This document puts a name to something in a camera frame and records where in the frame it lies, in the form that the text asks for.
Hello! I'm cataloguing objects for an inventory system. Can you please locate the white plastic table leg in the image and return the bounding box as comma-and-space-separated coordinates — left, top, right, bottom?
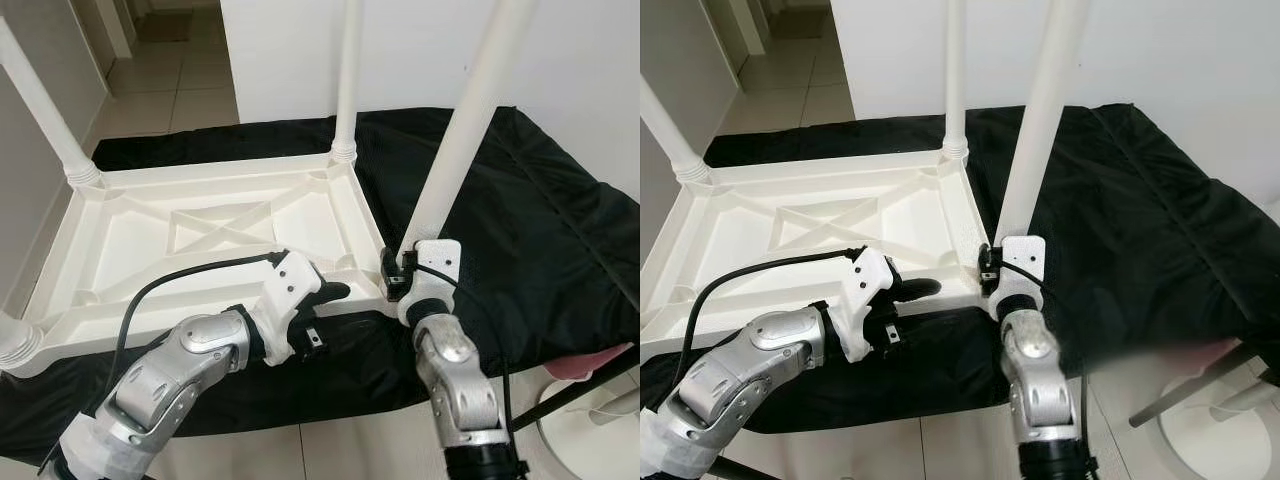
0, 15, 104, 189
0, 318, 43, 379
640, 80, 713, 184
330, 0, 366, 166
940, 0, 971, 161
993, 0, 1093, 246
398, 0, 541, 263

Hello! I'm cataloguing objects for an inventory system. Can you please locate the white plastic table top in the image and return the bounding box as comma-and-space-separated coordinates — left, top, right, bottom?
640, 150, 1001, 356
0, 150, 401, 379

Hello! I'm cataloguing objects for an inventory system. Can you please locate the black table cloth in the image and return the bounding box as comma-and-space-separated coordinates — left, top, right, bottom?
640, 102, 1280, 436
0, 105, 641, 466

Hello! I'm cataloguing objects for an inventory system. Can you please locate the black tripod leg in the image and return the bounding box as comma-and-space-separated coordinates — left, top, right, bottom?
715, 458, 791, 480

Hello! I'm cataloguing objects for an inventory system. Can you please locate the black stand pole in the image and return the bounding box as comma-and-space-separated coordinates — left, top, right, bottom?
1128, 345, 1261, 429
510, 348, 641, 433

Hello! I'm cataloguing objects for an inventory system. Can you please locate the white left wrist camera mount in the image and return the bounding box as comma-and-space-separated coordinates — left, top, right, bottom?
825, 247, 898, 363
255, 250, 326, 366

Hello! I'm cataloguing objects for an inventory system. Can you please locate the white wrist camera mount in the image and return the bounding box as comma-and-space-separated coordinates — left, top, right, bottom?
398, 238, 463, 326
990, 235, 1047, 321
825, 247, 898, 363
255, 250, 326, 366

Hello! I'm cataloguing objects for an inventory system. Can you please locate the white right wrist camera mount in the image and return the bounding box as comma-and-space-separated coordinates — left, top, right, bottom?
990, 235, 1047, 321
398, 238, 463, 326

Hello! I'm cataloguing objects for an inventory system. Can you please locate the white door frame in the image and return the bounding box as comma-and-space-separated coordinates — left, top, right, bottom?
70, 0, 136, 61
705, 0, 776, 61

